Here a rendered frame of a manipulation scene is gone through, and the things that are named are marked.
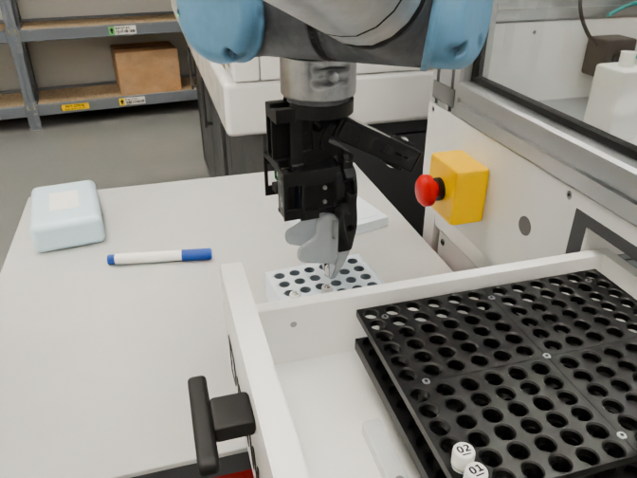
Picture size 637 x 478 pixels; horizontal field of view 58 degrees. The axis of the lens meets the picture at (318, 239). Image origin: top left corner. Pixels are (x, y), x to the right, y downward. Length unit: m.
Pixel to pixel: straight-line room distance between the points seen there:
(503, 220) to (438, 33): 0.36
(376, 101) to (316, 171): 0.62
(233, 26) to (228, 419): 0.26
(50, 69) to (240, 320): 4.17
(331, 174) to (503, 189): 0.21
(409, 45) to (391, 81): 0.80
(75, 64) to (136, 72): 0.57
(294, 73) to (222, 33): 0.13
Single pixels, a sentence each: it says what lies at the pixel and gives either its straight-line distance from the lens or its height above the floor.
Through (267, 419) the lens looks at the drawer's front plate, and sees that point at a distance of 0.33.
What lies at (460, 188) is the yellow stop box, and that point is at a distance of 0.70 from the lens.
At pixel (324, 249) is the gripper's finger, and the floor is 0.85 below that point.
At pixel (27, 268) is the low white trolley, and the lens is 0.86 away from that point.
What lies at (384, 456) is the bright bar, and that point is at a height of 0.85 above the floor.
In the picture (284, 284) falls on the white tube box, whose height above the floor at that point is 0.79.
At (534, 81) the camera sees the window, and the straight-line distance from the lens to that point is 0.67.
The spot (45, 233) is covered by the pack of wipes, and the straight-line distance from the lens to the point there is 0.87.
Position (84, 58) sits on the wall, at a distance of 4.50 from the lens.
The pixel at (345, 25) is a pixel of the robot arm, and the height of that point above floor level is 1.12.
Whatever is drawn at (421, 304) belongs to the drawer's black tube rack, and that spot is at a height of 0.90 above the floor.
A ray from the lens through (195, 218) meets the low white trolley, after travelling 0.91.
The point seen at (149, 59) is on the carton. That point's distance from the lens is 4.09.
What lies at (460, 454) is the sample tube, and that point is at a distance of 0.34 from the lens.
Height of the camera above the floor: 1.17
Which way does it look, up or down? 29 degrees down
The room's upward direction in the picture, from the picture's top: straight up
